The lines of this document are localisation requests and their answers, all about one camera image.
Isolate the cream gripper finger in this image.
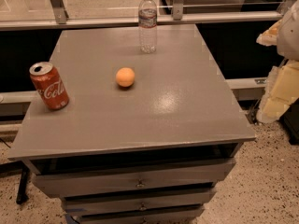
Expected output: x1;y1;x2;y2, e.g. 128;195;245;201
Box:
256;20;281;47
256;61;299;123

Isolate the orange fruit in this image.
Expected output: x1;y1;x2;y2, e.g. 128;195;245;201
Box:
116;67;135;88

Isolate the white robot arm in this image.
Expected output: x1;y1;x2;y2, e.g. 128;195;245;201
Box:
256;1;299;123

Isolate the clear plastic water bottle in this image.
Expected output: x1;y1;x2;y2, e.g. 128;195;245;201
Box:
138;0;157;53

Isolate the grey drawer cabinet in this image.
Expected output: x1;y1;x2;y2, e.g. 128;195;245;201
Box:
7;24;257;224

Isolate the bottom grey drawer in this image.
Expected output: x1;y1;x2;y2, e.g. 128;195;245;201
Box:
78;205;204;224

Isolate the grey drawer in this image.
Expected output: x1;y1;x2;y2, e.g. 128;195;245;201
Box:
78;205;204;224
33;158;235;198
62;189;216;216

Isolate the red Coca-Cola can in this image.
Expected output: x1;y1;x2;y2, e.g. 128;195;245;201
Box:
29;62;69;110

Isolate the middle grey drawer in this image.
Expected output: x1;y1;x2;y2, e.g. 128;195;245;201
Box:
62;189;216;216

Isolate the top grey drawer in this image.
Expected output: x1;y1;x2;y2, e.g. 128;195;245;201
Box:
33;158;235;198

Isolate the black stand leg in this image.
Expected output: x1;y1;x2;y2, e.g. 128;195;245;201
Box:
16;167;30;204

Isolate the metal railing frame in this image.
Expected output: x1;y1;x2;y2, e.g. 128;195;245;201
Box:
0;0;296;31

